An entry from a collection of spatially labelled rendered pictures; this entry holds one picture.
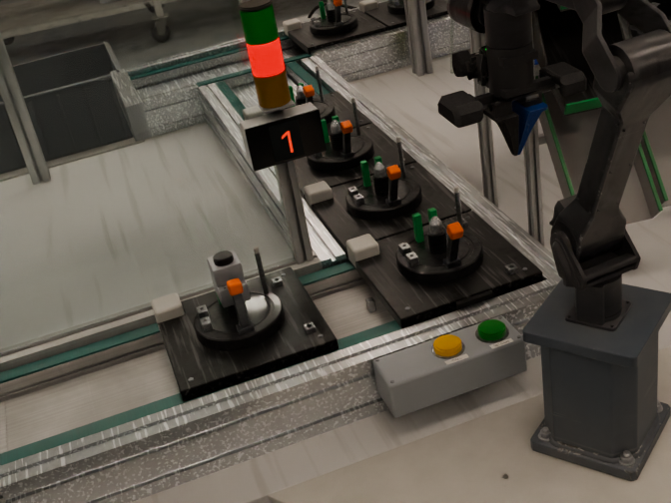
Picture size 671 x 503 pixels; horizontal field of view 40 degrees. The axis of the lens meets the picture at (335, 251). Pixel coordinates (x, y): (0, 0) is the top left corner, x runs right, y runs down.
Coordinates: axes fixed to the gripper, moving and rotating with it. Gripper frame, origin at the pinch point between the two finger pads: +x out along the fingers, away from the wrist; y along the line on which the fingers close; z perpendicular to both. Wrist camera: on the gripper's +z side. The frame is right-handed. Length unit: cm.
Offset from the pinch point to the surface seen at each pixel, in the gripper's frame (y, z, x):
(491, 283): 1.2, 8.1, 28.6
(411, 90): -31, 118, 41
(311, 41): -13, 146, 31
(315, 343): 30.3, 8.0, 28.6
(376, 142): -3, 69, 30
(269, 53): 24.0, 29.2, -8.6
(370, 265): 15.4, 23.7, 28.8
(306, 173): 14, 65, 29
